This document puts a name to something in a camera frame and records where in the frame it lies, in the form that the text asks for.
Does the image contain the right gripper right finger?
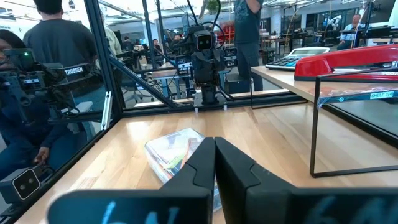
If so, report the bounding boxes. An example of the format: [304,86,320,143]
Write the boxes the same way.
[215,136,398,224]

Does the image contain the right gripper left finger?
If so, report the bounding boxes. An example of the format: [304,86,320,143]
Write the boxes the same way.
[46,136,216,224]

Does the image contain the clear plastic pencil case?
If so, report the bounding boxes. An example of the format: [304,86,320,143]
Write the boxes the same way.
[144,128,223,213]

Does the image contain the person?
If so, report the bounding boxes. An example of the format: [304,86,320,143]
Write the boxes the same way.
[103,26,123,57]
[151,38,165,58]
[22,0,108,110]
[0,29,90,182]
[233,0,266,93]
[336,13,365,52]

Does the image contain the white grey desk calculator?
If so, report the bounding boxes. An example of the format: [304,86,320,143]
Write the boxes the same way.
[264,46,331,72]

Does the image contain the wooden shelf with black legs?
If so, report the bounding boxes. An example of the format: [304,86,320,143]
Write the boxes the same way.
[249,57,398,179]

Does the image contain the red stapler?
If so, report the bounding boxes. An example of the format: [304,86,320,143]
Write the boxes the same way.
[294,43,398,83]

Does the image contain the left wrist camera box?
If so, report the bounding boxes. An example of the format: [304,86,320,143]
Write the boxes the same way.
[194,30,215,52]

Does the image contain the black aluminium table frame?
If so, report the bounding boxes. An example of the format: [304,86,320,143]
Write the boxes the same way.
[0,0,398,224]

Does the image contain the silver aluminium post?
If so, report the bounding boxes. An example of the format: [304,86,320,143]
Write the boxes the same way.
[100,91,113,131]

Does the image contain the black table-level camera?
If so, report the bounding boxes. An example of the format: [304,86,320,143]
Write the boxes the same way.
[0,167,42,205]

